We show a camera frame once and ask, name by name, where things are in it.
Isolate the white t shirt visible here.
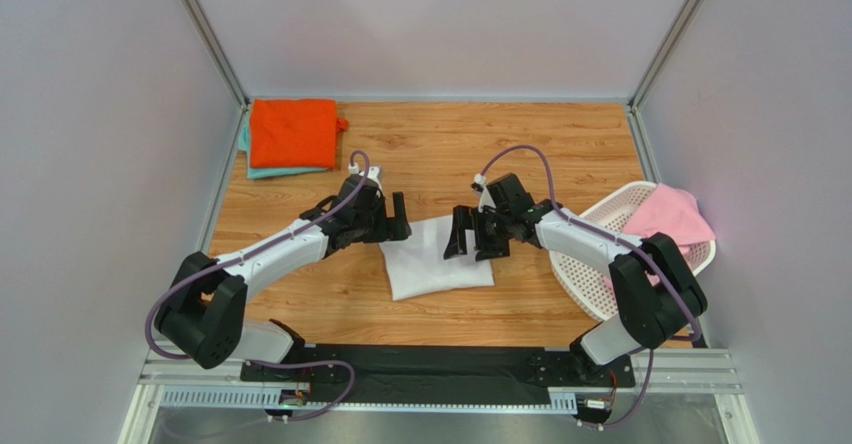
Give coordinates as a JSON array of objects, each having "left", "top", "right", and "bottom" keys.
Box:
[{"left": 379, "top": 215, "right": 495, "bottom": 301}]

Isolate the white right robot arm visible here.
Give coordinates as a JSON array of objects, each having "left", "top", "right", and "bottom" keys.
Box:
[{"left": 443, "top": 173, "right": 708, "bottom": 372}]

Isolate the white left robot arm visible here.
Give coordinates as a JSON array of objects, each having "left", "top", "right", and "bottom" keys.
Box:
[{"left": 146, "top": 166, "right": 412, "bottom": 369}]

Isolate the folded orange t shirt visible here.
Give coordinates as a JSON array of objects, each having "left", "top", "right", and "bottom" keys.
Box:
[{"left": 249, "top": 99, "right": 349, "bottom": 169}]

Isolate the white perforated plastic basket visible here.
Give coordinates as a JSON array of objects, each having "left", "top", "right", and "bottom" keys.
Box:
[{"left": 549, "top": 180, "right": 717, "bottom": 323}]

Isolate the folded teal t shirt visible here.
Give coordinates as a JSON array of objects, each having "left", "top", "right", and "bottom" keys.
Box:
[{"left": 238, "top": 124, "right": 327, "bottom": 180}]

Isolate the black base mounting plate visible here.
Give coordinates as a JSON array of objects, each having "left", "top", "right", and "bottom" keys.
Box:
[{"left": 240, "top": 344, "right": 636, "bottom": 405}]

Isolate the pink t shirt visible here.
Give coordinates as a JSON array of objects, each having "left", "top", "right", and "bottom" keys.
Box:
[{"left": 622, "top": 184, "right": 716, "bottom": 255}]

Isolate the aluminium front frame rail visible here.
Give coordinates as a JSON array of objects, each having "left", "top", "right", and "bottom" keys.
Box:
[{"left": 138, "top": 349, "right": 742, "bottom": 415}]

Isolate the left aluminium corner post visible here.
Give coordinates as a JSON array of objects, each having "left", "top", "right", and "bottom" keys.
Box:
[{"left": 181, "top": 0, "right": 250, "bottom": 109}]

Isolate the aluminium corner post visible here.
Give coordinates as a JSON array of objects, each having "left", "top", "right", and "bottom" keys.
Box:
[
  {"left": 629, "top": 0, "right": 704, "bottom": 113},
  {"left": 181, "top": 0, "right": 250, "bottom": 109}
]

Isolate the right aluminium corner post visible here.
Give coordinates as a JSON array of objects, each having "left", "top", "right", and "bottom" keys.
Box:
[{"left": 629, "top": 0, "right": 704, "bottom": 113}]

